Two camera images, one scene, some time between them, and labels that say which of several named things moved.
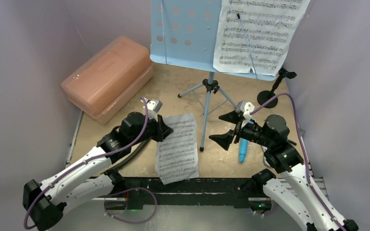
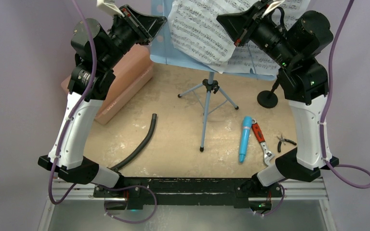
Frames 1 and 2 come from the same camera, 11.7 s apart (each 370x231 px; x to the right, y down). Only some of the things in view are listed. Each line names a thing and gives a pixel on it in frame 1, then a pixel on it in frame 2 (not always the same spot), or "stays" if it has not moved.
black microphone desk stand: [265, 96] stays
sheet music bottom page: [177, 154] → [195, 30]
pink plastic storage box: [111, 82] stays
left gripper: [162, 130] → [145, 27]
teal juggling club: [244, 142] stays
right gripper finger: [224, 140] → [236, 23]
